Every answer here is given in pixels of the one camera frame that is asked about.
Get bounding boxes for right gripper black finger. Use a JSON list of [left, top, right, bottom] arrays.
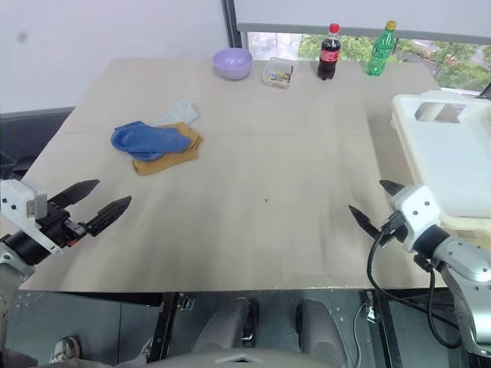
[[378, 179, 405, 199], [348, 204, 384, 242]]

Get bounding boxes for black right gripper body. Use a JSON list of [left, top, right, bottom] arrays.
[[377, 211, 410, 246]]

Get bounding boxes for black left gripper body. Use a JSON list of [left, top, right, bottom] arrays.
[[36, 199, 90, 250]]

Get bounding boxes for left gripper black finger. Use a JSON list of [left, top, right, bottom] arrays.
[[86, 195, 133, 238], [48, 179, 101, 210]]

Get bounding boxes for white plastic bin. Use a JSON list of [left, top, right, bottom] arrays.
[[390, 90, 491, 241]]

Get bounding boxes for clear plastic container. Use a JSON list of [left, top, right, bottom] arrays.
[[262, 56, 300, 90]]

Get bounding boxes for mustard yellow sock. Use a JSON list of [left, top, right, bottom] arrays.
[[132, 121, 205, 177]]

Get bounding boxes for blue sock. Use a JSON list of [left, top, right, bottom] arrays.
[[110, 120, 192, 162]]

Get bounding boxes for black table leg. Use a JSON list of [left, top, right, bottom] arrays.
[[152, 292, 182, 362], [359, 290, 397, 368]]

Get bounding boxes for dark grey rounded shape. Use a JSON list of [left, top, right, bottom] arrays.
[[295, 299, 348, 368], [190, 296, 261, 358]]

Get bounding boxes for grey sports shoe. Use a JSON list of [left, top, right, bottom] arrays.
[[51, 336, 82, 363]]

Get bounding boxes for beige table cover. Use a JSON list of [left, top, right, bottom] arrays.
[[18, 57, 452, 293]]

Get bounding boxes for light grey sock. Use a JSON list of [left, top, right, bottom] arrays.
[[153, 99, 203, 128]]

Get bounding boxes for green bottle with yellow cap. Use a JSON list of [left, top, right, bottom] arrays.
[[364, 20, 398, 77]]

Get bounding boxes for cola bottle with red cap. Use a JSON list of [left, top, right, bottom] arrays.
[[316, 22, 342, 82]]

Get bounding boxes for white roller blind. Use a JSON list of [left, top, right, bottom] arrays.
[[232, 0, 491, 40]]

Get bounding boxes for purple plastic bowl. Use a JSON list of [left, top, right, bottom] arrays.
[[213, 48, 254, 81]]

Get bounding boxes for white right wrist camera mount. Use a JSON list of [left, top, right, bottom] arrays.
[[390, 184, 443, 253]]

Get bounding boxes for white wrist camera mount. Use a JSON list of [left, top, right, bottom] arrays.
[[0, 179, 65, 255], [390, 184, 443, 253]]

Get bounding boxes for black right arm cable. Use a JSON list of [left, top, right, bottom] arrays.
[[366, 218, 462, 350]]

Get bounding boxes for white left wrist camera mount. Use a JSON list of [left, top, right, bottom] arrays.
[[0, 179, 65, 255]]

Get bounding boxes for white cable under table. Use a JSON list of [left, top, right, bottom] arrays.
[[352, 301, 376, 368]]

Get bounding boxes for dark window frame post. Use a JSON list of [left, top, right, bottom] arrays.
[[221, 0, 251, 59]]

